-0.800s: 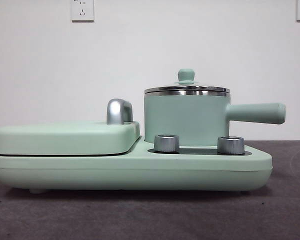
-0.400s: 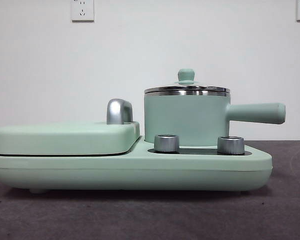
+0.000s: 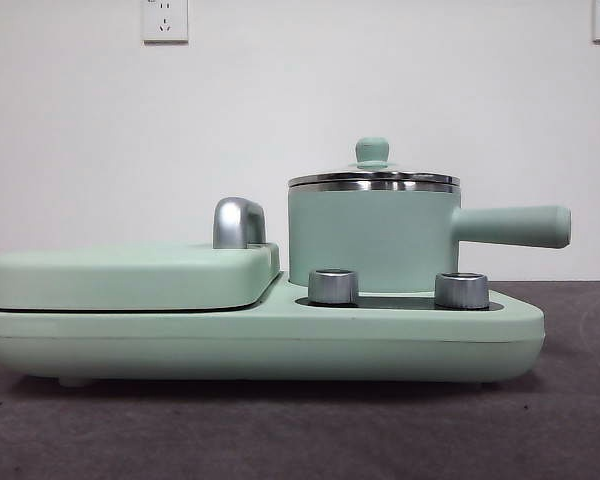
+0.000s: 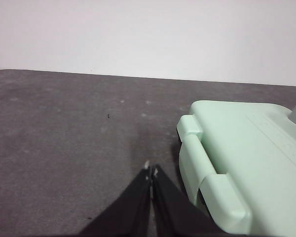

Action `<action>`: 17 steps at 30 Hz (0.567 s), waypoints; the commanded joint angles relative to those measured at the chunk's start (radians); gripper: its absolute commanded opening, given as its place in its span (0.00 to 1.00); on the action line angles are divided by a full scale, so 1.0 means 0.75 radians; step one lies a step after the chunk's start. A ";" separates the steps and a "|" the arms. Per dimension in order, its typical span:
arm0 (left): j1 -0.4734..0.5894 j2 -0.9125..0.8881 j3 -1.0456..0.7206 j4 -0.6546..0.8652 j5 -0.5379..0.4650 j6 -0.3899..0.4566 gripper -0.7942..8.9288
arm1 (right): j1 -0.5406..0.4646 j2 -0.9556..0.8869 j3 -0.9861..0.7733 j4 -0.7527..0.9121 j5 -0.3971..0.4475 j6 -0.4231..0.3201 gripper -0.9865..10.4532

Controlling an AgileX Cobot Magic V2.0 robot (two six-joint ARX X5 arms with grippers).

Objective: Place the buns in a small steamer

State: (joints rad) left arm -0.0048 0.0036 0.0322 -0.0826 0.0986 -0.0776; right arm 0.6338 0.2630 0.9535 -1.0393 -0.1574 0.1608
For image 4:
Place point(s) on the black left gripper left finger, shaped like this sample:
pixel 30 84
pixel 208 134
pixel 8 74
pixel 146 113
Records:
pixel 128 212

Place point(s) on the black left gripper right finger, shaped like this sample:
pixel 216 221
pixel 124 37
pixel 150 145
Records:
pixel 172 212

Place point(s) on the mint green griddle cover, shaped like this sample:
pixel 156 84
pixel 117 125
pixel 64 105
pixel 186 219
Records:
pixel 249 160

